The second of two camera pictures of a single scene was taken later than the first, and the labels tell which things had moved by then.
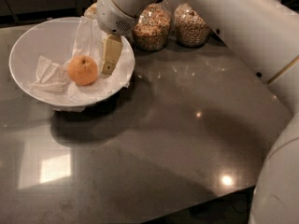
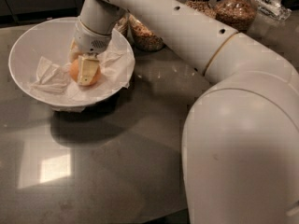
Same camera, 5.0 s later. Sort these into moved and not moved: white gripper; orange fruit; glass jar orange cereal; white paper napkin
Moved: white gripper
Not moved: white paper napkin; glass jar orange cereal; orange fruit
